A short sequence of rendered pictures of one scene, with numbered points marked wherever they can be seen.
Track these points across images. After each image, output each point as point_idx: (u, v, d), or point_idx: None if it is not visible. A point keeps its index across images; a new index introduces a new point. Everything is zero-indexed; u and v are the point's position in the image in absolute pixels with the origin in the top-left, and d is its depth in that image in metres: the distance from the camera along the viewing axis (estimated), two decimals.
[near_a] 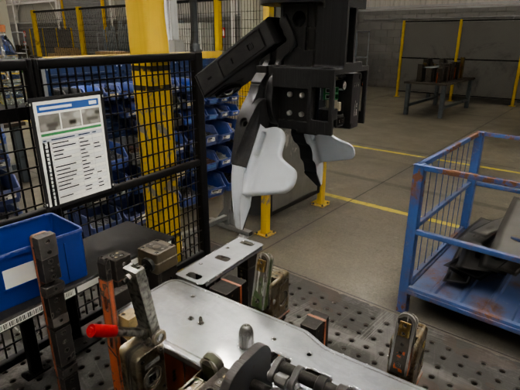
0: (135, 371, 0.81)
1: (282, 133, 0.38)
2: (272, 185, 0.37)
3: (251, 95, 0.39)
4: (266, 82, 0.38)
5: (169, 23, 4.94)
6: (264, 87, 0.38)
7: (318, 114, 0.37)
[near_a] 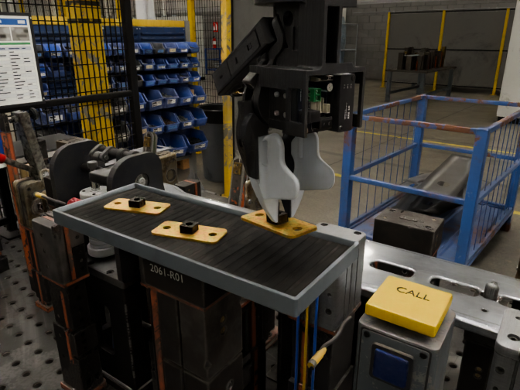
0: (23, 196, 1.05)
1: (279, 141, 0.39)
2: (282, 193, 0.40)
3: (244, 94, 0.40)
4: (256, 81, 0.39)
5: (145, 4, 5.17)
6: (254, 87, 0.39)
7: (298, 115, 0.36)
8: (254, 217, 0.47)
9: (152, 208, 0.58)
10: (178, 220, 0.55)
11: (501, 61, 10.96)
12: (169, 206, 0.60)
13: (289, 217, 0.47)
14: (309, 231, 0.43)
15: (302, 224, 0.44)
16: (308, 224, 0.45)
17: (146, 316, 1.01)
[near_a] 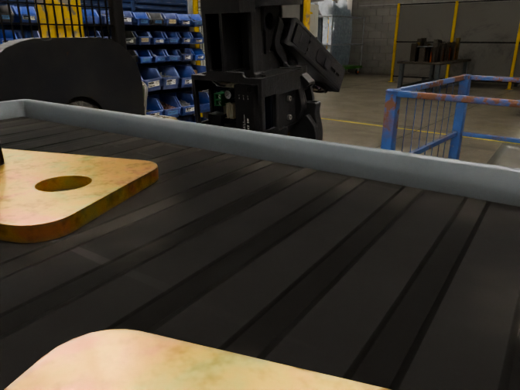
0: None
1: None
2: None
3: None
4: None
5: None
6: None
7: (217, 115, 0.38)
8: None
9: (19, 189, 0.08)
10: (236, 313, 0.05)
11: (517, 54, 10.46)
12: (151, 176, 0.09)
13: None
14: None
15: None
16: None
17: None
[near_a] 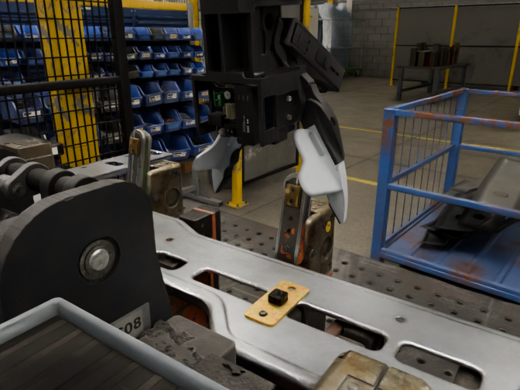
0: None
1: None
2: (202, 162, 0.44)
3: None
4: None
5: None
6: None
7: (216, 116, 0.38)
8: (282, 287, 0.52)
9: None
10: None
11: (516, 58, 10.48)
12: None
13: (289, 305, 0.48)
14: (260, 322, 0.45)
15: (273, 315, 0.46)
16: (276, 318, 0.46)
17: None
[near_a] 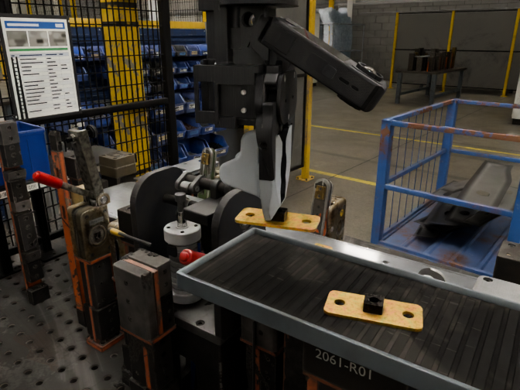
0: (80, 225, 0.92)
1: None
2: None
3: (295, 88, 0.44)
4: None
5: None
6: None
7: None
8: None
9: (300, 223, 0.44)
10: (343, 289, 0.43)
11: None
12: (319, 219, 0.46)
13: None
14: None
15: None
16: None
17: None
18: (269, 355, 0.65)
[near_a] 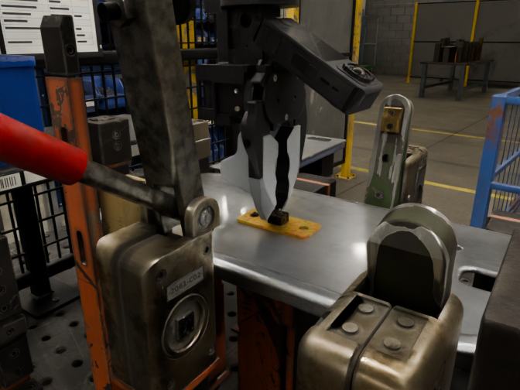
0: (138, 302, 0.29)
1: None
2: None
3: (303, 89, 0.44)
4: None
5: None
6: None
7: None
8: None
9: (296, 228, 0.44)
10: None
11: None
12: (319, 227, 0.44)
13: None
14: None
15: None
16: None
17: None
18: None
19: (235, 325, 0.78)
